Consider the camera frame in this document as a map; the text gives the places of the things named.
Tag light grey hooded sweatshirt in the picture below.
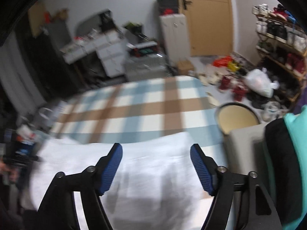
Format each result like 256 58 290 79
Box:
29 132 213 229

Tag round yellow stool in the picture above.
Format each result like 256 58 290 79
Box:
215 102 261 135

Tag plaid bed sheet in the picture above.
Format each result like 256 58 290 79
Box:
50 76 223 147

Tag white plastic bag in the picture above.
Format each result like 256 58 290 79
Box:
243 68 280 98

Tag black wardrobe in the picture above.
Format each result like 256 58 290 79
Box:
14 2 80 96

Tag white drawer desk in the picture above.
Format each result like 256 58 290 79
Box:
61 30 128 78

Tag silver suitcase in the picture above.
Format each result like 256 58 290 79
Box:
123 53 168 81

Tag wooden shoe rack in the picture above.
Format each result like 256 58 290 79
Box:
252 4 306 106

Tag cardboard box on wardrobe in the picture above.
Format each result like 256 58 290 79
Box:
53 8 69 21

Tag white tall cabinet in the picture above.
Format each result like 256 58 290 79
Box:
159 14 191 67

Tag wooden door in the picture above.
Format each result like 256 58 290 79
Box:
180 0 233 56

